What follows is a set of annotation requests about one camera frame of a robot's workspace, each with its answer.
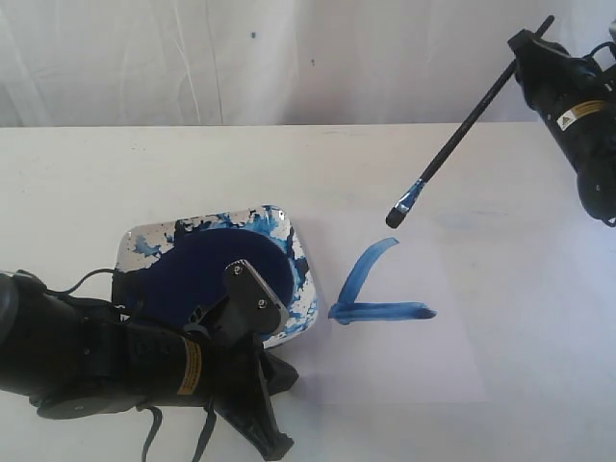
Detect black paintbrush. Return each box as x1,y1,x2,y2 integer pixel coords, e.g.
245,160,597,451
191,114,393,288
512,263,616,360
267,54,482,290
385,14,555,229

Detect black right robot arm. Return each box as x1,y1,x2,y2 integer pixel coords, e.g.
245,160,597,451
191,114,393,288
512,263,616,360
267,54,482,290
508,29,615,227

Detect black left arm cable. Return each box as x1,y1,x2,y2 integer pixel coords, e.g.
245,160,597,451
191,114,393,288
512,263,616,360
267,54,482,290
47,267,145,323

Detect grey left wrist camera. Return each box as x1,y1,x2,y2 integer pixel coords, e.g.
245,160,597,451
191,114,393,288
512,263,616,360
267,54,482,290
222,259,289,343

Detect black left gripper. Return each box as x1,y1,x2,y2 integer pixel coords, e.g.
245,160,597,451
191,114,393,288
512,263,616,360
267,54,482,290
124,323,299,458

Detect white paper sheet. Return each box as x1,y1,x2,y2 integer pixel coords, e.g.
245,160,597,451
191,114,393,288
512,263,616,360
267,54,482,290
285,213,487,405

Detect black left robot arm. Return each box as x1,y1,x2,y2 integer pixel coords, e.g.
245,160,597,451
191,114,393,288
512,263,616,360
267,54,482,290
1,260,298,461

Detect white backdrop cloth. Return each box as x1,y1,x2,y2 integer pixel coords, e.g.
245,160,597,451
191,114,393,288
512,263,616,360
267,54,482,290
1,1,615,127

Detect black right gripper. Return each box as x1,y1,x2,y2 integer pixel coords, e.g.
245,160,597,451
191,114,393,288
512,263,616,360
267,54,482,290
507,30,615,168

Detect white square paint dish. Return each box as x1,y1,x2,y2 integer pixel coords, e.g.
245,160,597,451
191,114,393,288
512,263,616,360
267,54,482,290
111,205,319,348

